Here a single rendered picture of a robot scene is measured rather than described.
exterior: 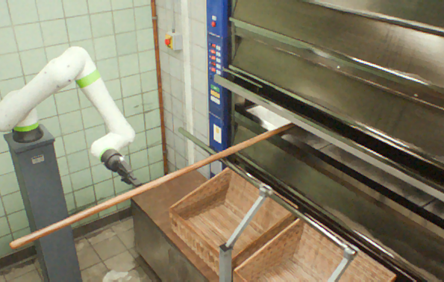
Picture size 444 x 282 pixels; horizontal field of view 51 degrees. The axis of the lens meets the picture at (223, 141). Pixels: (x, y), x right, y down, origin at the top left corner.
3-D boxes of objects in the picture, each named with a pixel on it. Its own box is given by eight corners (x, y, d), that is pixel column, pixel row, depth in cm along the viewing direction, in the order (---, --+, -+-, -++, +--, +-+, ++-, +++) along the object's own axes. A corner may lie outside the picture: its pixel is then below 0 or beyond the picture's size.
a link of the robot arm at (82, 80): (51, 57, 208) (73, 47, 204) (64, 48, 219) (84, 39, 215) (74, 92, 215) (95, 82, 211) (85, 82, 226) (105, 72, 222)
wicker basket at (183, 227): (233, 198, 295) (233, 161, 281) (296, 246, 256) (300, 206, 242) (168, 228, 269) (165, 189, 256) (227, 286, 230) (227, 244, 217)
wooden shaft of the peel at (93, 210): (12, 252, 167) (10, 245, 166) (10, 248, 169) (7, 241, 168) (319, 116, 262) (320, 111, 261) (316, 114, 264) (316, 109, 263)
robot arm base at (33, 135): (4, 127, 248) (1, 117, 245) (32, 119, 256) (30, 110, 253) (18, 146, 230) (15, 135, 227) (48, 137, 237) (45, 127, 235)
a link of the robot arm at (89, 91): (77, 88, 222) (82, 89, 212) (97, 75, 225) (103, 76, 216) (116, 148, 236) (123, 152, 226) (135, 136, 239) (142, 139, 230)
